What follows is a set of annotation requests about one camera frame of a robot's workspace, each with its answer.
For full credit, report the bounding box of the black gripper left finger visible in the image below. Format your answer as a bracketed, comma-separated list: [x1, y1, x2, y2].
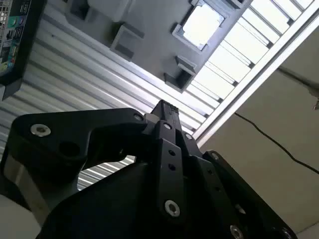
[0, 99, 189, 224]

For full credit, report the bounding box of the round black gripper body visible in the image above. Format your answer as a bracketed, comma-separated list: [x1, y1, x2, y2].
[37, 162, 225, 239]

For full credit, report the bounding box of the silver CPU with green edge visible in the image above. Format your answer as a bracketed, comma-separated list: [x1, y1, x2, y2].
[182, 4, 225, 50]

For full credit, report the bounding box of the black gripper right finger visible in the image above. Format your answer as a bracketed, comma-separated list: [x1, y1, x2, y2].
[165, 101, 299, 239]

